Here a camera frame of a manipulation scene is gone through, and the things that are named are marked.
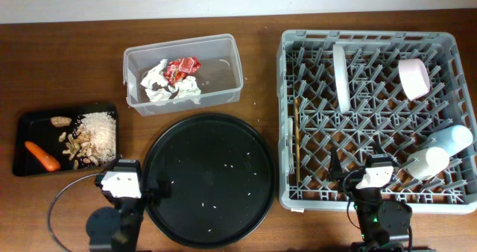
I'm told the wooden chopstick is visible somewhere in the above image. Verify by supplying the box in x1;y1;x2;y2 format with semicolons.
294;98;301;186

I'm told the white cup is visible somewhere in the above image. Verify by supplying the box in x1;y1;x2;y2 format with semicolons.
405;147;449;180

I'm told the white plastic fork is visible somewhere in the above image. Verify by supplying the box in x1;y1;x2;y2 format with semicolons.
288;118;295;174

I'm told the light blue cup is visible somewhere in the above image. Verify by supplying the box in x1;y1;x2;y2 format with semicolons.
429;125;473;157

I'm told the pile of peanut shells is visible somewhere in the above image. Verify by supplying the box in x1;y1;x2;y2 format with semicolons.
58;130;95;170

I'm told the pile of rice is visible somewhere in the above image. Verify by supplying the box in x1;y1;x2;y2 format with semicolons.
76;112;116;166

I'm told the round black tray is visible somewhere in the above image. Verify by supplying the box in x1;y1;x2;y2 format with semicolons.
142;113;276;249

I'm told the pink bowl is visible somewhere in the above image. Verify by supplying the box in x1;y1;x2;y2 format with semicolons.
398;58;430;100

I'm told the grey plate with food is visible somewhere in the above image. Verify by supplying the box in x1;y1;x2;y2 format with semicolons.
332;45;351;113

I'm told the black rectangular tray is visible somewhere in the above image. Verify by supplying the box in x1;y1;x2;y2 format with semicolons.
12;102;119;177

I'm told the walnut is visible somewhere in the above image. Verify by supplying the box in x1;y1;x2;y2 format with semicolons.
50;116;72;127

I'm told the clear plastic bin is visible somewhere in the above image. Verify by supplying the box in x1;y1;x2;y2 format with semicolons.
123;34;244;116

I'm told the orange carrot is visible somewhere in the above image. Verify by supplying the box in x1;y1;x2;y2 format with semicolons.
25;141;61;171

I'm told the red snack wrapper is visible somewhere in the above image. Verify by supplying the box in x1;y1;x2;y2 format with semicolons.
164;57;201;86

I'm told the grey dishwasher rack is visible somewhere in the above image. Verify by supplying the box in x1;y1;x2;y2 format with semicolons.
277;30;476;214

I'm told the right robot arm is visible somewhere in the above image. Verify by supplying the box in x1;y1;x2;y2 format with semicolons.
327;146;413;252

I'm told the white tissue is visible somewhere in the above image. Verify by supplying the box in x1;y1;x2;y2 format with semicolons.
175;75;201;104
140;59;172;102

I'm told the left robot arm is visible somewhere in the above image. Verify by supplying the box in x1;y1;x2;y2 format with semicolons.
86;198;145;251

